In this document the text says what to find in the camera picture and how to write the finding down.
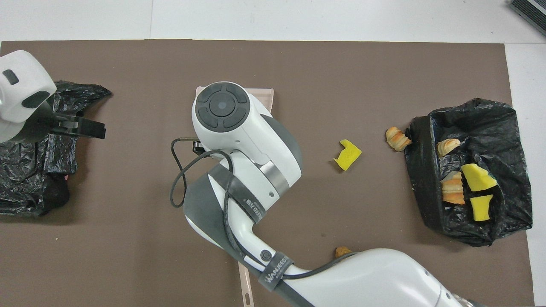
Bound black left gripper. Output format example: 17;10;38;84
41;112;106;139

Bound beige plastic dustpan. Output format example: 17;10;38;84
239;87;275;118

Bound beige hand brush black bristles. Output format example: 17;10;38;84
237;261;255;307

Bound notched yellow sponge piece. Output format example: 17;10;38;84
333;139;362;171

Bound small striped croissant toy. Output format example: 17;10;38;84
386;127;412;152

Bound torn croissant bread piece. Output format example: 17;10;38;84
441;171;466;206
437;138;462;157

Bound rounded yellow sponge piece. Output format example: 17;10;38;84
461;163;498;192

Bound flared yellow sponge piece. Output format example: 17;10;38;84
469;194;494;222

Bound crumpled closed black trash bag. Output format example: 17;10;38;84
0;81;113;218

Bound open black bag trash bin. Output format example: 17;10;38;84
404;98;534;247

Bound brown table mat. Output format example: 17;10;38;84
0;39;535;307

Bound black ribbed device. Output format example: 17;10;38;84
509;0;546;37

